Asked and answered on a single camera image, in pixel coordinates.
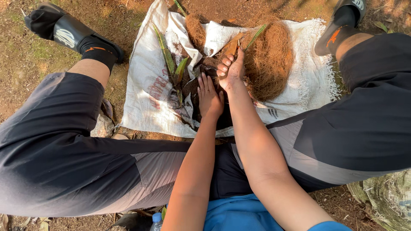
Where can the person's left hand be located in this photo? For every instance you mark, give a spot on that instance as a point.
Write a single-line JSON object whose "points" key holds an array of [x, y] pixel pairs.
{"points": [[209, 102]]}

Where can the person's right hand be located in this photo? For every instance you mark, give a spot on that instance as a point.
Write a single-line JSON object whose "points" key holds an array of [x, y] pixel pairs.
{"points": [[233, 73]]}

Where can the seedling with dry brown leaves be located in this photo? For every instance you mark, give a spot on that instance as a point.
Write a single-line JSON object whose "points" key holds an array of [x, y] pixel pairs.
{"points": [[231, 46]]}

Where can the dark soil heap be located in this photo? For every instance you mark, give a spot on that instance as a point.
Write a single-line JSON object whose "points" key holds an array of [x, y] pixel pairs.
{"points": [[189, 88]]}

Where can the large brown coconut fibre heap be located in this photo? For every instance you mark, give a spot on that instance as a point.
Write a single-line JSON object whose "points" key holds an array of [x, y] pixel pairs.
{"points": [[269, 67]]}

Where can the small brown coconut fibre clump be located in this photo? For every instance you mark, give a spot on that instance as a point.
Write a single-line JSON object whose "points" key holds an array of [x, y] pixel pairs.
{"points": [[195, 30]]}

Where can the green long-leafed plant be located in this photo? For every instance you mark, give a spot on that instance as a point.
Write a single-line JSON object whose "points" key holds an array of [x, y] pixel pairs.
{"points": [[168, 56]]}

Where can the white woven sack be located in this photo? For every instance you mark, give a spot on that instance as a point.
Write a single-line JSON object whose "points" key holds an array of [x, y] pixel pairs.
{"points": [[147, 96]]}

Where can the green leaf blade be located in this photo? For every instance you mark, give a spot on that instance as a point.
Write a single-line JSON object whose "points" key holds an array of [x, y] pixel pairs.
{"points": [[179, 7]]}

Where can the grey stone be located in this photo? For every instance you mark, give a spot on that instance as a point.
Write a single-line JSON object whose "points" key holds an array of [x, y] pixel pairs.
{"points": [[103, 126]]}

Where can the black sock with orange mark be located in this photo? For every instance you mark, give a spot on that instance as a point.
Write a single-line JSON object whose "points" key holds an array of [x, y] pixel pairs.
{"points": [[96, 51], [337, 33]]}

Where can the blue shirt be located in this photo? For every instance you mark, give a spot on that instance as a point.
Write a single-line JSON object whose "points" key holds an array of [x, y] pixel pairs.
{"points": [[237, 215]]}

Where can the clear water bottle blue cap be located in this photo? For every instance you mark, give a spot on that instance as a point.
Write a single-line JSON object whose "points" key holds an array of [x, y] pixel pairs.
{"points": [[156, 223]]}

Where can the black slide sandal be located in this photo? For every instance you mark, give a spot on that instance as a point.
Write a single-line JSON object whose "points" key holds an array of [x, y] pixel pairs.
{"points": [[69, 33], [359, 4]]}

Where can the black and grey shorts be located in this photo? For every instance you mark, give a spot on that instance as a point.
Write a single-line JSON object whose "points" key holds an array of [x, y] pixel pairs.
{"points": [[48, 160]]}

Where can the greenish woven sack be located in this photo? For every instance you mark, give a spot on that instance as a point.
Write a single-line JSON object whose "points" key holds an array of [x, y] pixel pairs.
{"points": [[385, 202]]}

